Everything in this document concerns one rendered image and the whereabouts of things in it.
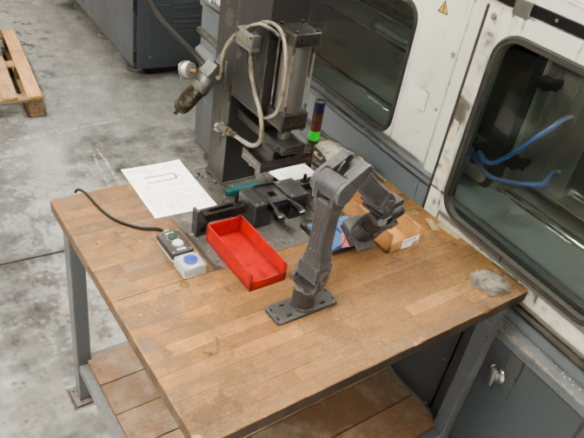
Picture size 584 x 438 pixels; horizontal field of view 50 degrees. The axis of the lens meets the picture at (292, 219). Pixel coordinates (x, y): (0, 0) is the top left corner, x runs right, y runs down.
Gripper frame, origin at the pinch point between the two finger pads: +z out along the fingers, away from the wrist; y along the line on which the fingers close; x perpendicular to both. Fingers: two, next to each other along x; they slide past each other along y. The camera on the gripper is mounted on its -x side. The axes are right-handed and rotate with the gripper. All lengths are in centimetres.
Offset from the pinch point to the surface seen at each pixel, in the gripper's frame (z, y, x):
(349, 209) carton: 7.4, 12.8, -14.1
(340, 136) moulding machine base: 41, 55, -54
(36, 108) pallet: 218, 202, 14
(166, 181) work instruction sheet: 32, 47, 31
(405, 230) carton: 1.1, -1.2, -25.7
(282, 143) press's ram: -9.5, 32.2, 11.2
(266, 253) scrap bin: 5.1, 5.9, 22.8
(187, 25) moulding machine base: 204, 250, -111
